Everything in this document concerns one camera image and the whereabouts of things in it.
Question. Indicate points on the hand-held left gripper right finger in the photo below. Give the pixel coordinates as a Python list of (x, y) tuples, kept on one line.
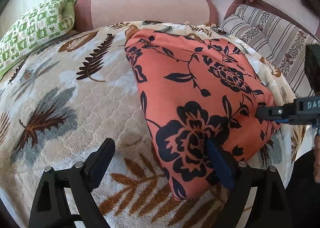
[(221, 168)]

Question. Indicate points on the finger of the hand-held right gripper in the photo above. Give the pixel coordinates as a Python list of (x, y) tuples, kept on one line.
[(275, 112)]

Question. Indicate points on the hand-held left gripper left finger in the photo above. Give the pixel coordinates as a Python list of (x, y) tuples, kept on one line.
[(103, 158)]

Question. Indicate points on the orange floral garment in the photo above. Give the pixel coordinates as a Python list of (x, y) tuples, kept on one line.
[(190, 68)]

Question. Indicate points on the person's right forearm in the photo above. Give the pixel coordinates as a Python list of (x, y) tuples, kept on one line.
[(318, 153)]

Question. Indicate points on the leaf print blanket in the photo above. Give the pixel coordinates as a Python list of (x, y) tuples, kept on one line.
[(75, 108)]

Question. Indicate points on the striped floral cushion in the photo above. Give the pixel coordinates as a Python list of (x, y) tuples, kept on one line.
[(275, 33)]

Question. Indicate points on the person's dark pants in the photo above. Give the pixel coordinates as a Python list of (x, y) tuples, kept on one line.
[(305, 193)]

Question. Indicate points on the white sheet brown border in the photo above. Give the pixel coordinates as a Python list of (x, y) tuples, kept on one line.
[(280, 0)]

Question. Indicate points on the green checkered pillow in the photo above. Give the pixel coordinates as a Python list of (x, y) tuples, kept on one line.
[(37, 28)]

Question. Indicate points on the pink bolster pillow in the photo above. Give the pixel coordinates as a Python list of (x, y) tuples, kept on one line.
[(140, 5)]

